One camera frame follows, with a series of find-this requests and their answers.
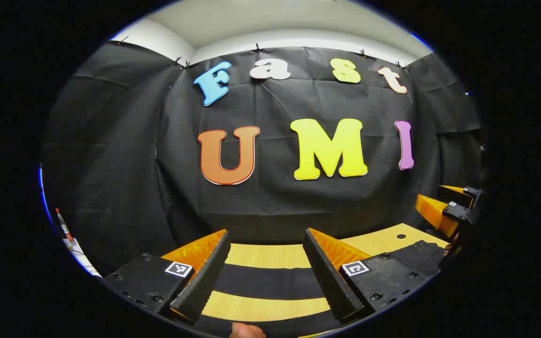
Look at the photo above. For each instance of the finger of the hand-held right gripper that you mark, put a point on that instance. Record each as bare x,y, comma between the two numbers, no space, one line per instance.
458,195
432,211

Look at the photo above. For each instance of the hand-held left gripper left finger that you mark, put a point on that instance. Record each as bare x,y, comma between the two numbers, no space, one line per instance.
207,277

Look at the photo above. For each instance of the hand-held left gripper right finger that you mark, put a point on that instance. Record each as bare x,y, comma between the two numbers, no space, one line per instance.
329,277

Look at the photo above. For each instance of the dark grey jeans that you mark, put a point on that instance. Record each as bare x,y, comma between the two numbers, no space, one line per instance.
270,284

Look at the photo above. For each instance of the black backdrop cloth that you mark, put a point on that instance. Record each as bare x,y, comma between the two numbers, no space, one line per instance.
275,202

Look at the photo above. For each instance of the red pen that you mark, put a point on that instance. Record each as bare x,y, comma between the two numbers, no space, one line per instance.
64,226

